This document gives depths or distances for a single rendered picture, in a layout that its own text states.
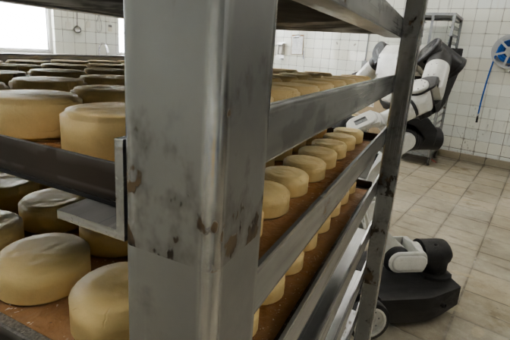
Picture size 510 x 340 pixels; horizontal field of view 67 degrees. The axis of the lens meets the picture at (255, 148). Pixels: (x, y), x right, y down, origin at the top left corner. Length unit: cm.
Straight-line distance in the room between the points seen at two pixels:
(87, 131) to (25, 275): 10
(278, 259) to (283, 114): 9
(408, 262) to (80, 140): 205
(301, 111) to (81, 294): 15
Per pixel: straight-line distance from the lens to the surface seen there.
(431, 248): 225
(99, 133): 17
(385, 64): 191
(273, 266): 25
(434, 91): 154
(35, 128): 21
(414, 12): 69
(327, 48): 645
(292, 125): 23
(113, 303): 21
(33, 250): 26
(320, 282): 40
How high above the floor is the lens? 127
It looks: 14 degrees down
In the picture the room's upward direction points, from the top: 4 degrees clockwise
